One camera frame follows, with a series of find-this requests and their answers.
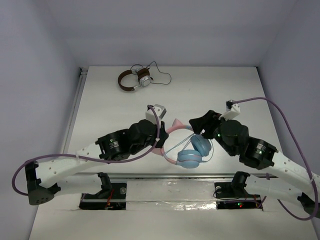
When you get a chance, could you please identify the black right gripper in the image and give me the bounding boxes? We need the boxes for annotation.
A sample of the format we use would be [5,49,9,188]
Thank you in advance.
[190,109,235,156]

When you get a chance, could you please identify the pink blue cat-ear headphones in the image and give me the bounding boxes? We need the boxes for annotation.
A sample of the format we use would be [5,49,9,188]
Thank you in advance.
[151,118,214,169]

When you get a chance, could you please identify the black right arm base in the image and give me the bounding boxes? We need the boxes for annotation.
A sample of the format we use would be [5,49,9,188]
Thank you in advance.
[212,171,264,210]

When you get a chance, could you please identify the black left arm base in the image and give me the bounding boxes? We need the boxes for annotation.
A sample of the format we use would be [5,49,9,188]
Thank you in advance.
[79,172,127,211]

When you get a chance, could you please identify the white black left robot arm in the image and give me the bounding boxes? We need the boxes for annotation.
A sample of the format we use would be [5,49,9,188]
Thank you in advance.
[24,119,169,206]

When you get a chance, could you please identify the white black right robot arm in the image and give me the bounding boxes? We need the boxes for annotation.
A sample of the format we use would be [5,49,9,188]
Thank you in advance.
[189,110,320,220]

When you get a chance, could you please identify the brown silver headphones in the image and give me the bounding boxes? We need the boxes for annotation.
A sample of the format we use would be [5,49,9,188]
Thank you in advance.
[117,67,152,92]

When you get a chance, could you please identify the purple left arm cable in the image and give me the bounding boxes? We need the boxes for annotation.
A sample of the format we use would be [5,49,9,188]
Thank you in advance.
[12,104,162,197]

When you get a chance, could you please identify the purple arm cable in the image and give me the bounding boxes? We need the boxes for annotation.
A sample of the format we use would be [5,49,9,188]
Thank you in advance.
[232,96,320,221]
[12,104,162,197]

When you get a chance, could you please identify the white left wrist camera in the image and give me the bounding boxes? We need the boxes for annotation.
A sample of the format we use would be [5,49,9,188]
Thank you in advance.
[145,104,167,125]

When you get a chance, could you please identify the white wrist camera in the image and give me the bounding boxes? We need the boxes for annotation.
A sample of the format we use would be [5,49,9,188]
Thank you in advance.
[218,100,241,121]
[145,104,167,125]

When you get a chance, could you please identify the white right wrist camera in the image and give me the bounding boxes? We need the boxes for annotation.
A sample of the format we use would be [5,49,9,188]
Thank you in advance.
[218,100,241,121]

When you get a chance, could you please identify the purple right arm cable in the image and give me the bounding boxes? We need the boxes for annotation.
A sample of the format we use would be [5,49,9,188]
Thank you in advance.
[232,96,320,221]

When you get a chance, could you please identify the black headphone cable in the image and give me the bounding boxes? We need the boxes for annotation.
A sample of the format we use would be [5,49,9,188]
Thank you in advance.
[130,61,173,86]

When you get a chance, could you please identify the aluminium rail frame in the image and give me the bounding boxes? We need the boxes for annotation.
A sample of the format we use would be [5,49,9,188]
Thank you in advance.
[51,66,288,180]

